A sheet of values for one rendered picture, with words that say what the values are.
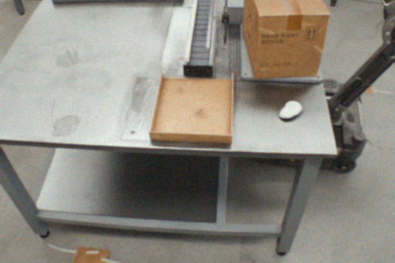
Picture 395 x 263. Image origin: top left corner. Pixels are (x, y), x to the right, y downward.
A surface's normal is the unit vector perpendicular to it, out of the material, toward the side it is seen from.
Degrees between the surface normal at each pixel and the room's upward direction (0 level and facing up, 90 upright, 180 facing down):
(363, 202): 0
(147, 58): 0
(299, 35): 90
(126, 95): 0
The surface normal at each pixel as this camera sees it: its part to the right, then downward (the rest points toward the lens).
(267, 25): 0.06, 0.72
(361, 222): -0.03, -0.69
